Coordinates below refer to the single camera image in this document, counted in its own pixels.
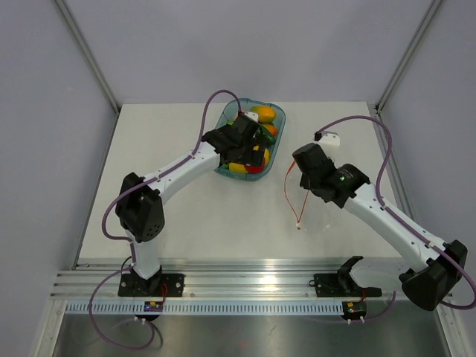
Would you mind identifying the clear zip top bag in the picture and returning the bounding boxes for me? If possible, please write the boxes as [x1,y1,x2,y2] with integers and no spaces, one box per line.
[283,159,332,234]

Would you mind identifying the red apple front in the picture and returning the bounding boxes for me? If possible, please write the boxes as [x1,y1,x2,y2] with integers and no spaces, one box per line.
[245,165,266,175]

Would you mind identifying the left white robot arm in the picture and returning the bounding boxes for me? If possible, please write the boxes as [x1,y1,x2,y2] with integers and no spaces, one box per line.
[115,112,266,296]

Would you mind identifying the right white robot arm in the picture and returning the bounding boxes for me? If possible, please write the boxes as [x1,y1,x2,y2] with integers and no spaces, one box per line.
[292,143,475,311]

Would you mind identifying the yellow lemon front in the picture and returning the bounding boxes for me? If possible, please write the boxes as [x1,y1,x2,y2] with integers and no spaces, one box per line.
[228,162,248,174]

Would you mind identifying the yellow lemon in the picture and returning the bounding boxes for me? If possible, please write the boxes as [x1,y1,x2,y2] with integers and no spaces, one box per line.
[253,146,270,167]
[228,162,248,174]

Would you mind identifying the yellow lemon right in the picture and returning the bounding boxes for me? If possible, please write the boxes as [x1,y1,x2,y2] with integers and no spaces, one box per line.
[253,146,270,167]

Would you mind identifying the green cucumber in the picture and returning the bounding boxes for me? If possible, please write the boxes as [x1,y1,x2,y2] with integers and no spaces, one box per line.
[259,126,276,146]

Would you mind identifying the teal plastic fruit basket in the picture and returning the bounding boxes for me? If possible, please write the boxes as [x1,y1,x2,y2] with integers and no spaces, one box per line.
[215,97,286,181]

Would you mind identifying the orange yellow mango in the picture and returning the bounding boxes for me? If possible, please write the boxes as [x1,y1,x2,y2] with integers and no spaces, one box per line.
[249,106,276,123]

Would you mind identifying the right control board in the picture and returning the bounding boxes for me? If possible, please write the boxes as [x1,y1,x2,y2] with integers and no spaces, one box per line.
[342,300,367,321]

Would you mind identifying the control board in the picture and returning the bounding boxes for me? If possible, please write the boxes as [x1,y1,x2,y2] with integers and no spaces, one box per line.
[342,300,367,321]
[144,301,164,312]

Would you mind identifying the left control board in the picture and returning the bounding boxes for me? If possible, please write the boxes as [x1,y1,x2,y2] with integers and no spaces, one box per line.
[144,301,164,312]

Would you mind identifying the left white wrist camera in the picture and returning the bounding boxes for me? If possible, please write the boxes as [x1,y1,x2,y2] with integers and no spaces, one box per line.
[244,112,259,122]

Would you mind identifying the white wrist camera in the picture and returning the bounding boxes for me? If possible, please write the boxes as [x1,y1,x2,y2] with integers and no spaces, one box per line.
[244,112,259,122]
[315,131,341,148]

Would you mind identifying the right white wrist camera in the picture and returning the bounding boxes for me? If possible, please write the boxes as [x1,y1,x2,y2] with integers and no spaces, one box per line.
[315,131,341,148]

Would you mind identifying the right aluminium frame post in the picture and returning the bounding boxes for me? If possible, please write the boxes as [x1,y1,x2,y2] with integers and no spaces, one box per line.
[375,0,446,116]

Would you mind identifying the aluminium frame post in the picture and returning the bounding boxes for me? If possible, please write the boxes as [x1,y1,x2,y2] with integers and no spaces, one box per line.
[52,0,121,118]
[375,0,446,116]

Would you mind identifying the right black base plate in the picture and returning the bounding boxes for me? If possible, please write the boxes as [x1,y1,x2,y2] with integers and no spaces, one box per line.
[308,273,382,298]

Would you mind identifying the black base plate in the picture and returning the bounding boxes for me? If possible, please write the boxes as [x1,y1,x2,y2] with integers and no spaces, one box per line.
[308,273,382,298]
[118,274,184,298]

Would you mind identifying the aluminium mounting rail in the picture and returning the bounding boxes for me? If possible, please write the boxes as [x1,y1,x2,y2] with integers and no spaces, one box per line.
[50,258,453,300]

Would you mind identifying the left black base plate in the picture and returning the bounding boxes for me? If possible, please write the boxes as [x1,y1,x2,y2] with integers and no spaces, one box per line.
[118,274,184,298]

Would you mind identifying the left aluminium frame post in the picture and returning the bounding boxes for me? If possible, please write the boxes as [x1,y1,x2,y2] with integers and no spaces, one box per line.
[52,0,121,118]

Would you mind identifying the white slotted cable duct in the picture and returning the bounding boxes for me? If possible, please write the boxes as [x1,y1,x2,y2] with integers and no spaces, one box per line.
[65,300,343,316]

